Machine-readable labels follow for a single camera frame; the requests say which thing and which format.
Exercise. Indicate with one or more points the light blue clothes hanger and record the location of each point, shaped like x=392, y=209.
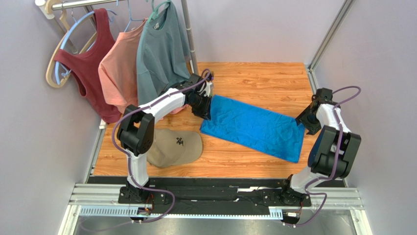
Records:
x=56, y=74

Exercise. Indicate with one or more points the wooden clothes hanger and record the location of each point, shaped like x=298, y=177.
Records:
x=63, y=25

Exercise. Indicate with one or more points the pink t-shirt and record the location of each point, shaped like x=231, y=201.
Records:
x=117, y=70

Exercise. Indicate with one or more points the blue cloth napkin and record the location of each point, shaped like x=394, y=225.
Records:
x=260, y=129

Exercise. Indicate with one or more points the maroon tank top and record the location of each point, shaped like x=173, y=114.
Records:
x=84, y=68

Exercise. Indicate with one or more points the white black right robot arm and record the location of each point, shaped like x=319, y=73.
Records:
x=333, y=154

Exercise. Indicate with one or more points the aluminium frame rail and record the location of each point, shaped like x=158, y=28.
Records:
x=336, y=210

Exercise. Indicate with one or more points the teal clothes hanger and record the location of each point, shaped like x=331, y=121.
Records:
x=155, y=9

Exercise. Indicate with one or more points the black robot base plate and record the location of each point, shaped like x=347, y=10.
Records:
x=258, y=195

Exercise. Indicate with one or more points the teal t-shirt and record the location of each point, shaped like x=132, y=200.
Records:
x=163, y=54

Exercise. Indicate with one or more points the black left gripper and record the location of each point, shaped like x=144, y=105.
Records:
x=205, y=112

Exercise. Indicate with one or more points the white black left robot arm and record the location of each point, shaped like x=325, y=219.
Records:
x=135, y=130

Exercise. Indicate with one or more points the metal clothes rack pole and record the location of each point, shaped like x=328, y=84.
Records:
x=187, y=32

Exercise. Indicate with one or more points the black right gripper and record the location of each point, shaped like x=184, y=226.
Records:
x=306, y=119

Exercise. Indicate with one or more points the beige baseball cap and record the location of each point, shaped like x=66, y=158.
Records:
x=174, y=148

